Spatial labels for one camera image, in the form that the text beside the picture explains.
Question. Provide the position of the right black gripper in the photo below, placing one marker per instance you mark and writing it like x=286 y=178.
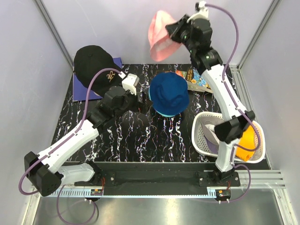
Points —
x=174 y=30

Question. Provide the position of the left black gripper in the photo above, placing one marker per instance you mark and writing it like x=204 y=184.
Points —
x=143 y=107

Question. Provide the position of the pink bucket hat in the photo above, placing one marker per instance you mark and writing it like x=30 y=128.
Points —
x=161 y=46

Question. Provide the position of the dark blue bucket hat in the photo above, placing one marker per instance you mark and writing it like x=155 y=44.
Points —
x=173 y=85

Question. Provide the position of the black baseball cap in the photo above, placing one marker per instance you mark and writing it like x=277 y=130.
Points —
x=88 y=61

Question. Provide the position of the teal bucket hat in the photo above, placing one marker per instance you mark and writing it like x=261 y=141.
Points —
x=163 y=104

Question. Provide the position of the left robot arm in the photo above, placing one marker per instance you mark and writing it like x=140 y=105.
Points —
x=46 y=170

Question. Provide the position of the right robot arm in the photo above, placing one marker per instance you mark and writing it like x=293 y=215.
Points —
x=195 y=35

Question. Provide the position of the colourful treehouse book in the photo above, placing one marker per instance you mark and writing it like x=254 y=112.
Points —
x=195 y=81

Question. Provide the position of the purple flat book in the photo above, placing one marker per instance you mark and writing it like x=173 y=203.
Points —
x=79 y=91

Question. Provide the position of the lavender grey cap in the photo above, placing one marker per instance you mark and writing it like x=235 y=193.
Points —
x=209 y=134

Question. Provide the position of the white perforated basket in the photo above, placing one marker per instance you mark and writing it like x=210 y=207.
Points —
x=204 y=147

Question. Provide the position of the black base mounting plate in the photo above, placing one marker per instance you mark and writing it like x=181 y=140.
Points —
x=202 y=174

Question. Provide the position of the orange hat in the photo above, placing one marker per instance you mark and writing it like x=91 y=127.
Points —
x=247 y=141

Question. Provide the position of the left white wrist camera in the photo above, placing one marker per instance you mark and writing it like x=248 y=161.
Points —
x=129 y=82

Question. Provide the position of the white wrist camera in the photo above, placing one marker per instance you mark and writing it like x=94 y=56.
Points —
x=129 y=82
x=202 y=11

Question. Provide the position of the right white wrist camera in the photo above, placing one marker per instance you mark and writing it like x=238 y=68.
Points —
x=202 y=11

